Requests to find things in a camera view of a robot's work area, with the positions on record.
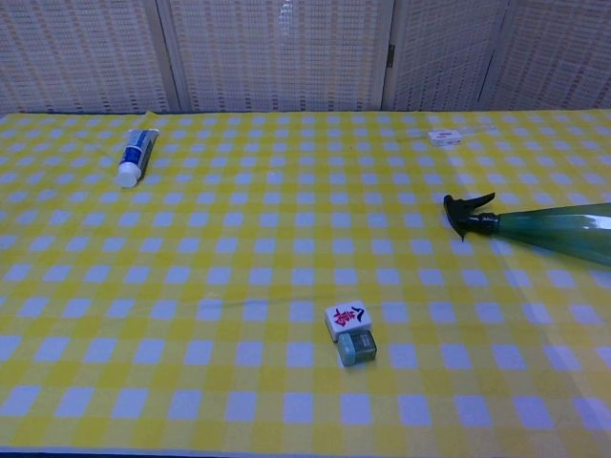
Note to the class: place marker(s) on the green spray bottle black trigger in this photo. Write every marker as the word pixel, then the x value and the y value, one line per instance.
pixel 549 231

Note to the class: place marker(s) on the yellow white checked tablecloth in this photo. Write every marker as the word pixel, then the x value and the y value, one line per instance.
pixel 238 267

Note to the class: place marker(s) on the white mahjong tile red print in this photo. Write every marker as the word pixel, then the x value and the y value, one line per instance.
pixel 347 317

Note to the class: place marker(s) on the small green mahjong tile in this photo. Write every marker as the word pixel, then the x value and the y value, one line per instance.
pixel 358 350

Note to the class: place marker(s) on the small white box red print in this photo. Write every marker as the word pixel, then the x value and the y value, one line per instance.
pixel 444 137

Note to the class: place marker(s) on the woven folding screen panel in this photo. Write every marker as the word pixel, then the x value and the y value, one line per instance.
pixel 558 52
pixel 76 52
pixel 444 52
pixel 281 52

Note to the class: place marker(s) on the blue white toothpaste tube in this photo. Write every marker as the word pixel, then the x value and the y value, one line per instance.
pixel 134 155

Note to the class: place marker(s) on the metal screen hinge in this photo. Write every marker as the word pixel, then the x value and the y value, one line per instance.
pixel 392 55

